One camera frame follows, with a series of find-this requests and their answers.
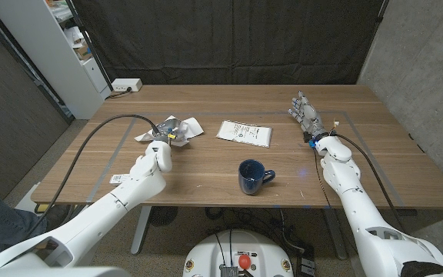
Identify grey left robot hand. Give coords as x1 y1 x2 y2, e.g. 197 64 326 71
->
152 118 187 146

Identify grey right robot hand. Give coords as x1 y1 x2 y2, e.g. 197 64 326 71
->
288 90 330 144

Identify grey table leg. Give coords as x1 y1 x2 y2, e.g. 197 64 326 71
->
323 207 348 261
130 205 152 255

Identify black round floor fan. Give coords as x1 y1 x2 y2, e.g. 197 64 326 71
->
148 206 179 228

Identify white paper sheet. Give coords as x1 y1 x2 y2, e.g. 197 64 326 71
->
134 115 205 148

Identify black floor power strip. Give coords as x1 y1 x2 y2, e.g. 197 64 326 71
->
296 255 317 277

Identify small white barcode label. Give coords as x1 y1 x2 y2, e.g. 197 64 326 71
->
108 173 131 185

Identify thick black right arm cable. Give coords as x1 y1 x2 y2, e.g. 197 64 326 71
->
332 132 405 232

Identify dark shoe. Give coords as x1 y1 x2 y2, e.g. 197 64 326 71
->
44 204 72 231

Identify white shelf cabinet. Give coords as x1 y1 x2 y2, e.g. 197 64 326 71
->
0 0 112 120

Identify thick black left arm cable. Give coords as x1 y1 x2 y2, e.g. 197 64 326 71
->
25 114 161 239

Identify black power strip cable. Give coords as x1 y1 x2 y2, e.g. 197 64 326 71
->
105 86 133 100

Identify small cardboard box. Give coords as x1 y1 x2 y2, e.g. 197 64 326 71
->
73 42 93 62

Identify white robot torso base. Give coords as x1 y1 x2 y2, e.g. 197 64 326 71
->
182 229 295 277

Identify dark blue mug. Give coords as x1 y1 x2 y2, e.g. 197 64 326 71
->
238 159 276 196

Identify black curtain backdrop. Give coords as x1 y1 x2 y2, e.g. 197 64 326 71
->
71 0 390 85

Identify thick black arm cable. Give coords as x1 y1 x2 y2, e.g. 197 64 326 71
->
332 132 405 232
25 114 161 239

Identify black backdrop stand pole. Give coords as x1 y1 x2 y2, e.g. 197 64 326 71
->
64 0 114 92

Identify clear plastic bag with print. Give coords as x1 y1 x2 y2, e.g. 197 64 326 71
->
215 119 274 149

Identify white power strip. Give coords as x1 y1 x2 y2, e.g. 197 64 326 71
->
111 78 143 93

